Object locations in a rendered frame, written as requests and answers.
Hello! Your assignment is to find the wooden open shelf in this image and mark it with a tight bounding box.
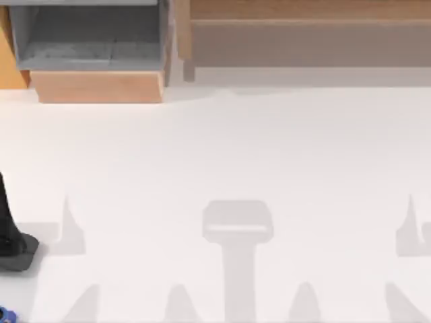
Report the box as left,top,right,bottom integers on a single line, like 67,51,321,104
176,0,431,83

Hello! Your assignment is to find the blue round object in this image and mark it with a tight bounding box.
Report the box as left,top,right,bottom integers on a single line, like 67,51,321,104
0,306,18,323

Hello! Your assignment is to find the pale wooden drawer front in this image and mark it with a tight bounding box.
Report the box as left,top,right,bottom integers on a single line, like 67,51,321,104
29,69,166,104

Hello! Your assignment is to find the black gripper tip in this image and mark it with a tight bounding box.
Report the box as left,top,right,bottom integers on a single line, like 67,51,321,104
0,172,40,272

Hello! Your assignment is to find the wooden cupboard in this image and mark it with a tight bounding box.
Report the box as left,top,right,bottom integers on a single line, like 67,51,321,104
0,5,32,90

